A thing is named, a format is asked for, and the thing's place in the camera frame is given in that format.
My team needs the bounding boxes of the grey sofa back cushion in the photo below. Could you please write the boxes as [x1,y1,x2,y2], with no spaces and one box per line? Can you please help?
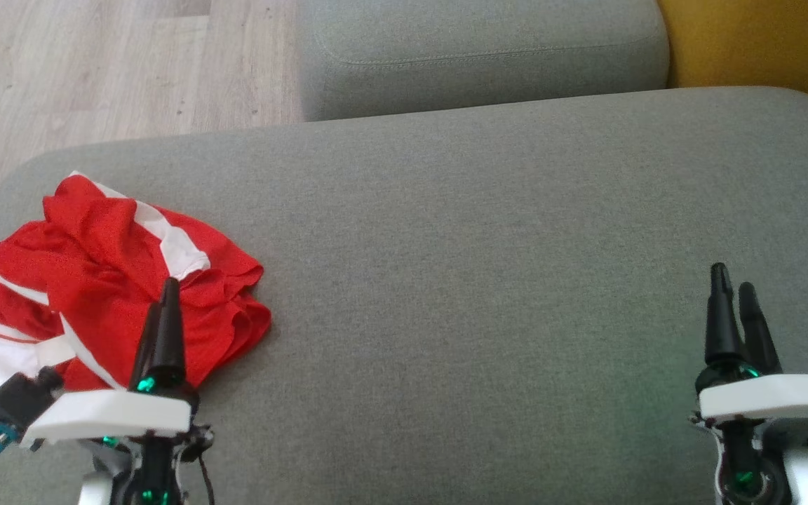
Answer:
[295,0,671,123]

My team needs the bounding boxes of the mustard yellow cushion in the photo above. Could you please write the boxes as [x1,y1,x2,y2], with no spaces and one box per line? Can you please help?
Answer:
[656,0,808,123]

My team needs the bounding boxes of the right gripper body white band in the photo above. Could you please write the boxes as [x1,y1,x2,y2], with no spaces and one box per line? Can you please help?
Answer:
[690,365,808,505]

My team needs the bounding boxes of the large grey sofa seat cushion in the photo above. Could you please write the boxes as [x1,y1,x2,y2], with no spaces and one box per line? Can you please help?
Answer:
[0,86,808,505]

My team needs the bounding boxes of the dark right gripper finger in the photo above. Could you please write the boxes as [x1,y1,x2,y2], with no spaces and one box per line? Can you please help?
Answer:
[738,282,782,377]
[703,263,746,370]

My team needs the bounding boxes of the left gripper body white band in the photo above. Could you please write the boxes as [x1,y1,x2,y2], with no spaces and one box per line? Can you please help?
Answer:
[20,388,213,505]

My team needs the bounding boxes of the red shorts with white band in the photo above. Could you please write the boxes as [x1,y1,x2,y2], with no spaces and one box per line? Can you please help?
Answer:
[43,170,265,316]

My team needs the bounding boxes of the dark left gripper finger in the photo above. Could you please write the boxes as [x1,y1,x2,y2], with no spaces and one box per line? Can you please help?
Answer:
[148,278,191,391]
[128,302,164,391]

